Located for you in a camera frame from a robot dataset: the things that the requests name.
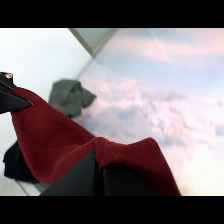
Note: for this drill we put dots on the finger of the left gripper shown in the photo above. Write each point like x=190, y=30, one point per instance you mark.
x=13, y=91
x=10, y=104

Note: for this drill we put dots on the black garment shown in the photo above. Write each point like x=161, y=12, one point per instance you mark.
x=16, y=165

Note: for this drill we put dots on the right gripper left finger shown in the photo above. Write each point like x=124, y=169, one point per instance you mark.
x=81, y=180

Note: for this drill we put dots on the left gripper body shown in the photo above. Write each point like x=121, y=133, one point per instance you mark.
x=6, y=78

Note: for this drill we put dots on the red garment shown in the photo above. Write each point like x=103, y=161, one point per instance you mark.
x=53, y=140

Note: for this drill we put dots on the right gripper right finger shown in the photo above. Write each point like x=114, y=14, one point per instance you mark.
x=126, y=183

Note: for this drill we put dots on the grey-green garment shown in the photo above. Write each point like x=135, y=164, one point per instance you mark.
x=68, y=96

